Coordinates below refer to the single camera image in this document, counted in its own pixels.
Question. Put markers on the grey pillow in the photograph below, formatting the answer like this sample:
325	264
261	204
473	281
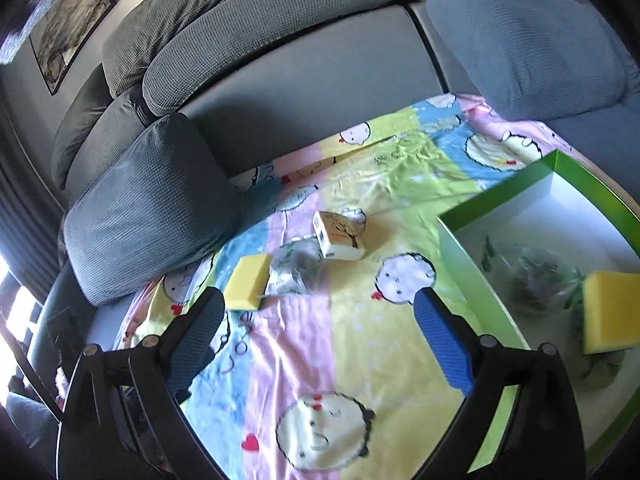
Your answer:
537	59
163	204

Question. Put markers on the white tissue pack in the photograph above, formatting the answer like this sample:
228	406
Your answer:
337	237

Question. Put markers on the large clear tea bag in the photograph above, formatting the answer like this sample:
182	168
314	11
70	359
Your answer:
531	280

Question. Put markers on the dark grey curtain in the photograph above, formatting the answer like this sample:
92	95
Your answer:
30	218

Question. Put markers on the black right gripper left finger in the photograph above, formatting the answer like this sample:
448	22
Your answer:
122	419

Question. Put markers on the small clear tea bag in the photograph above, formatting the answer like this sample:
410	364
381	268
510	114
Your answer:
295	269

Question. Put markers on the yellow sponge one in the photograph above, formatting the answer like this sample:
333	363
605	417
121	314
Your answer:
247	283

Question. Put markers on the yellow sponge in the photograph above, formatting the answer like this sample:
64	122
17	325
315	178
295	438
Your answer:
611	311

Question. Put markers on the green cardboard box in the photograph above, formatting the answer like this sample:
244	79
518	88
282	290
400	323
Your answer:
557	204

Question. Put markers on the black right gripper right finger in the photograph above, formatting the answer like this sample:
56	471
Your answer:
543	436

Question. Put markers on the grey pillow left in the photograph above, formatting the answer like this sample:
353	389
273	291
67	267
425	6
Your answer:
163	204

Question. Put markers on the cartoon print bed sheet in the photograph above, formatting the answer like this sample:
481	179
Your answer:
337	382

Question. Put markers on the grey sofa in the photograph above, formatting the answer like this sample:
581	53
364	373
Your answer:
294	93

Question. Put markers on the grey pillow right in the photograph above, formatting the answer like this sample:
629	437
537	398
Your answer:
537	59

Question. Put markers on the framed landscape painting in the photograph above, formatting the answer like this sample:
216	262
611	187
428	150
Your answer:
59	36

